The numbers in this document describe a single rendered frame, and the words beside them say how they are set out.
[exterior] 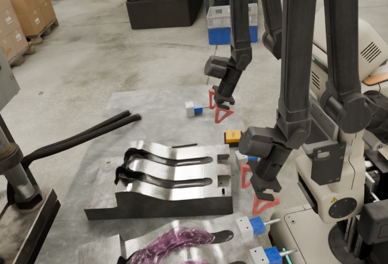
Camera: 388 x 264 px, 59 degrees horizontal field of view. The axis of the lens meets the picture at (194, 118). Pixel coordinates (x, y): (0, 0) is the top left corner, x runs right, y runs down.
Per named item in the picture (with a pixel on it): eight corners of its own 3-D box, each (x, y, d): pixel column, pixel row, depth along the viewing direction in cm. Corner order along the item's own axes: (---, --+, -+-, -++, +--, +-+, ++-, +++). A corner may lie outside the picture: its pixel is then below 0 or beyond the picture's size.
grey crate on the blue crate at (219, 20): (257, 14, 441) (257, 3, 433) (257, 26, 408) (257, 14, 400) (210, 17, 453) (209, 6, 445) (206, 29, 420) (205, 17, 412)
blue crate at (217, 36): (257, 30, 453) (257, 14, 441) (257, 43, 420) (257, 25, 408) (212, 33, 465) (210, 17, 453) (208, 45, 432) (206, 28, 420)
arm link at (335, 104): (384, 109, 80) (370, 97, 85) (355, 93, 76) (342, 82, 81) (357, 138, 84) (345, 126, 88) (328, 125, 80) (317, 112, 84)
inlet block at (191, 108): (213, 107, 169) (212, 98, 166) (214, 112, 165) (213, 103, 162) (186, 111, 169) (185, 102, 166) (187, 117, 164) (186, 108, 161)
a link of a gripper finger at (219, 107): (209, 125, 123) (219, 102, 118) (205, 114, 129) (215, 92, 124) (226, 128, 125) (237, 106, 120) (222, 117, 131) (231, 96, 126)
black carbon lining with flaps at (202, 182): (213, 159, 128) (211, 139, 122) (213, 192, 114) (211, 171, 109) (122, 164, 131) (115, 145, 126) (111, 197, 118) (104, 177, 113)
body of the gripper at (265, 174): (257, 191, 85) (270, 168, 82) (245, 164, 94) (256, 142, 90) (279, 194, 87) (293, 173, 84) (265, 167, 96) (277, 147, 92)
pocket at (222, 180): (231, 182, 119) (230, 174, 117) (231, 193, 115) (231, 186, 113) (217, 182, 120) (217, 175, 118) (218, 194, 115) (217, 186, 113)
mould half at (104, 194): (230, 161, 136) (228, 134, 128) (233, 214, 115) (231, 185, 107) (107, 168, 141) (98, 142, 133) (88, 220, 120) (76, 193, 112)
